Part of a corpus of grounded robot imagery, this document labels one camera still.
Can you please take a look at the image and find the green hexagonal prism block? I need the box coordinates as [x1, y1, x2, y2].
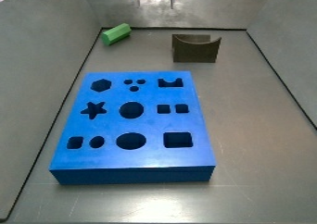
[102, 23, 131, 45]

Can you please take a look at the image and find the blue foam shape-sorter board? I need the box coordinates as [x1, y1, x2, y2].
[49, 71, 217, 185]

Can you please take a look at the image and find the black curved cradle stand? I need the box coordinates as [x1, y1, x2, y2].
[172, 34, 222, 63]

